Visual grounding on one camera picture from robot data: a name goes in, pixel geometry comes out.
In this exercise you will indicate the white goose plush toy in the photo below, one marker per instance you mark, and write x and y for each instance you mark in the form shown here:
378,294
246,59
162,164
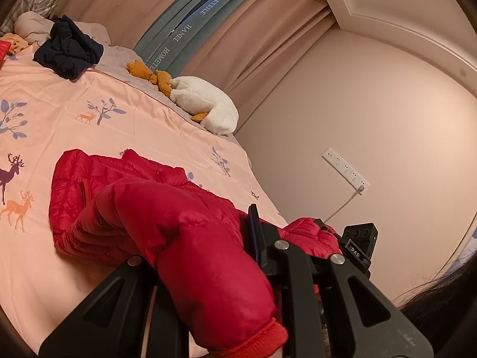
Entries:
201,97

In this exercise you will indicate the blue-grey curtain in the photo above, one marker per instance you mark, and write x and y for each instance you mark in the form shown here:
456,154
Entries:
208,15

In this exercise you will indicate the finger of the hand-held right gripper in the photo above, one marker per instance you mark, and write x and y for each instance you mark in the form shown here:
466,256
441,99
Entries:
324,227

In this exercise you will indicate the pink deer-print duvet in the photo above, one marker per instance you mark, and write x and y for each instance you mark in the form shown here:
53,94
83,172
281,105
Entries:
74,126

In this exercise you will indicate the grey bed sheet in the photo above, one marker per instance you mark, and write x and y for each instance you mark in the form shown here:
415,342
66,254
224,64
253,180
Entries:
123,59

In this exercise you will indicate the small orange plush toy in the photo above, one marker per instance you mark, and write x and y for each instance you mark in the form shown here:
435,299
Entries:
16,43

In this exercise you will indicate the person's dark hair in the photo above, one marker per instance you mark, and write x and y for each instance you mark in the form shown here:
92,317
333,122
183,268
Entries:
439,305

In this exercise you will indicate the white wall socket strip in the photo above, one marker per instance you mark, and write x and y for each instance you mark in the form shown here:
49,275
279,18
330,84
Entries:
344,169

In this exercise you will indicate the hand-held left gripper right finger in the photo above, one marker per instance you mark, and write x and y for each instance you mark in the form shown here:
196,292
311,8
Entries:
253,231

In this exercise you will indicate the pink curtain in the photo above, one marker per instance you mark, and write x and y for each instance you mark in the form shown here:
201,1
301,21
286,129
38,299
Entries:
119,3
268,44

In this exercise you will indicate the red down jacket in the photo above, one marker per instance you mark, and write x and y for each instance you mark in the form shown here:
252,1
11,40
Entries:
193,238

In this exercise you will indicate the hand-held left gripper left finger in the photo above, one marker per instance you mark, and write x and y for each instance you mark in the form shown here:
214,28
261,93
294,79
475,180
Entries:
111,291

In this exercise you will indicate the folded pink-red down jacket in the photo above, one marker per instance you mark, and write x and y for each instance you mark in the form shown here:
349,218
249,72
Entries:
3,50

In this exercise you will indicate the light grey cloth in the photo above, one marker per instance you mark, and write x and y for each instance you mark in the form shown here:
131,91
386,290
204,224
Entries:
31,24

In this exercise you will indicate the navy clothing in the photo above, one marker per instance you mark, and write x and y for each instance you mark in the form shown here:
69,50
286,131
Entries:
67,50

